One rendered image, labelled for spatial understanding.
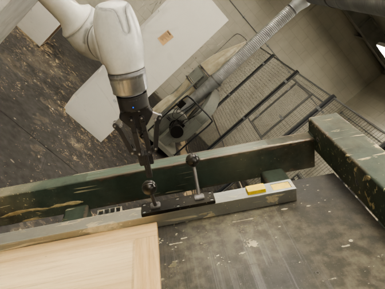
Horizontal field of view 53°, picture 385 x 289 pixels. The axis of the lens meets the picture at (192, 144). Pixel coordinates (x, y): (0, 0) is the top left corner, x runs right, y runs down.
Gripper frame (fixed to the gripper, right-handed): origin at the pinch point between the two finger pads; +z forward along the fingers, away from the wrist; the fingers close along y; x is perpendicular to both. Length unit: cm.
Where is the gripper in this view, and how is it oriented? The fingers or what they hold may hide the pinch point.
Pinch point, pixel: (147, 164)
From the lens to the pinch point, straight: 105.2
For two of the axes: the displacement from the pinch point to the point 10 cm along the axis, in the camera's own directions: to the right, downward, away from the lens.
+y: -9.8, 1.8, -0.4
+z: 1.4, 8.9, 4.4
